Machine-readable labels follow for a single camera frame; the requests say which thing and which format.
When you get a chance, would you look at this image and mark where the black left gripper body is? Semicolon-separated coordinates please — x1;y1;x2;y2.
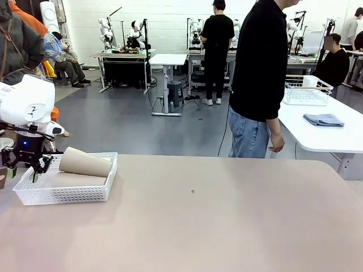
11;133;45;167

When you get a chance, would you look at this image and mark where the white perforated plastic basket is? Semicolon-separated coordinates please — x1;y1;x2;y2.
12;152;119;206

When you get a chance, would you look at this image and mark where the person's right forearm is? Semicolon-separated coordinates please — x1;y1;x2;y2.
266;118;284;137

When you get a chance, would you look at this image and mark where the person's right hand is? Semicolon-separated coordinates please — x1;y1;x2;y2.
268;133;285;154

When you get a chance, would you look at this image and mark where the white round stand base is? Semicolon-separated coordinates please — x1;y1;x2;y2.
0;137;14;152

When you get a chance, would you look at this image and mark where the person in grey jacket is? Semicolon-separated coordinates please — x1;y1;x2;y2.
0;0;46;86

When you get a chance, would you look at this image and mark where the seated person in blue shirt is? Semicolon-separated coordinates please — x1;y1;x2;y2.
44;31;92;88

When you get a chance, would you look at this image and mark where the person in orange clothing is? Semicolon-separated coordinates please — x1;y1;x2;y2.
8;0;70;138

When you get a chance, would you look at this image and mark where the grey lab workbench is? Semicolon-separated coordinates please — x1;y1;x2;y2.
187;48;239;97
90;49;157;94

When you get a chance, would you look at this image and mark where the white tower air purifier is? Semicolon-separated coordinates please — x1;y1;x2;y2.
39;1;67;37

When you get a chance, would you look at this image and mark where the grey plastic stool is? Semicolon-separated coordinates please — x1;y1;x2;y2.
166;80;184;108

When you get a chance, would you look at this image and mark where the white height-adjustable desk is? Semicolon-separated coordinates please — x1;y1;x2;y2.
149;53;188;117

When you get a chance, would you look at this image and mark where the person in black T-shirt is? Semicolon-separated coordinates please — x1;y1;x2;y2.
200;0;237;106

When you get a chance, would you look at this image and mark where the person in black sweater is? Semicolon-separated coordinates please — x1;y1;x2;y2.
228;0;290;159

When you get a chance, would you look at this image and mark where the blue-grey folded cloth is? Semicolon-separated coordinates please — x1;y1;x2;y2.
302;113;345;128

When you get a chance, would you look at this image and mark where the white side table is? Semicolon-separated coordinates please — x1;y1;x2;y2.
277;93;363;181

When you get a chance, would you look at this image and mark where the seated person in black top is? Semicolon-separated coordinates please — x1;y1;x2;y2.
314;33;351;99

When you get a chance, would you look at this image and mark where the person in light grey shirt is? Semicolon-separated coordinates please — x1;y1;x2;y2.
340;7;363;52

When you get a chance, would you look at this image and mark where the thin black hanging cable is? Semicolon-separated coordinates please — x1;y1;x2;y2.
217;104;231;157

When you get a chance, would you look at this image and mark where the white wire basket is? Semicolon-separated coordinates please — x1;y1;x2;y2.
283;75;334;107

